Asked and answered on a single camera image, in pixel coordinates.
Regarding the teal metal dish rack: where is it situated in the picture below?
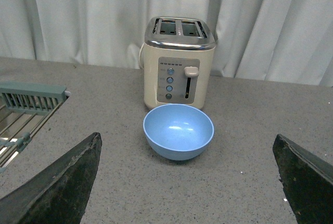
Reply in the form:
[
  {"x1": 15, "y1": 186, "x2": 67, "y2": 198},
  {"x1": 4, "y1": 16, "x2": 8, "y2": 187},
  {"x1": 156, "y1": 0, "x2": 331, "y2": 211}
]
[{"x1": 1, "y1": 81, "x2": 69, "y2": 173}]

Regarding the white toaster power cable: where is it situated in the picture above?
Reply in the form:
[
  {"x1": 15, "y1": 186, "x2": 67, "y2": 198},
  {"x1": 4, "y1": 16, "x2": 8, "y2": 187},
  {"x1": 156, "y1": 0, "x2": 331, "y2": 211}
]
[{"x1": 138, "y1": 43, "x2": 146, "y2": 70}]

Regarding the white curtain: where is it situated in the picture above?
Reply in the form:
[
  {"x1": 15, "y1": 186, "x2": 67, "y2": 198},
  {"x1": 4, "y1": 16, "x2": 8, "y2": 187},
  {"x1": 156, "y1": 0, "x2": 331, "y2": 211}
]
[{"x1": 1, "y1": 0, "x2": 332, "y2": 86}]

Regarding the blue bowl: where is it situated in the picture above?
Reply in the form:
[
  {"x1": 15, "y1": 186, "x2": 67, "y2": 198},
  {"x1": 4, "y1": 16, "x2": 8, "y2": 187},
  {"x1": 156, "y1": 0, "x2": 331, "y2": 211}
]
[{"x1": 143, "y1": 104, "x2": 215, "y2": 161}]

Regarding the cream two-slot toaster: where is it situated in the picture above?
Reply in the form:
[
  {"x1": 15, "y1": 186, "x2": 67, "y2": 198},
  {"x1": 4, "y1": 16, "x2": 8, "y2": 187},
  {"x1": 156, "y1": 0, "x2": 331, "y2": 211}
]
[{"x1": 139, "y1": 16, "x2": 215, "y2": 109}]

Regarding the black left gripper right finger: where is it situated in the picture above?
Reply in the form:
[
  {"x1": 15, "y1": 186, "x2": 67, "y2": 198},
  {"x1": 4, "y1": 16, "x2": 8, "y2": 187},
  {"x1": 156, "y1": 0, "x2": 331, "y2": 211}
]
[{"x1": 273, "y1": 134, "x2": 332, "y2": 223}]

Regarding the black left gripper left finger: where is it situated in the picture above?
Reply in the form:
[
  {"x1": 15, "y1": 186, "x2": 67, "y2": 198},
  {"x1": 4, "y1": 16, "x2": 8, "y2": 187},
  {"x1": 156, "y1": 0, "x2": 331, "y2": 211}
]
[{"x1": 1, "y1": 132, "x2": 102, "y2": 223}]

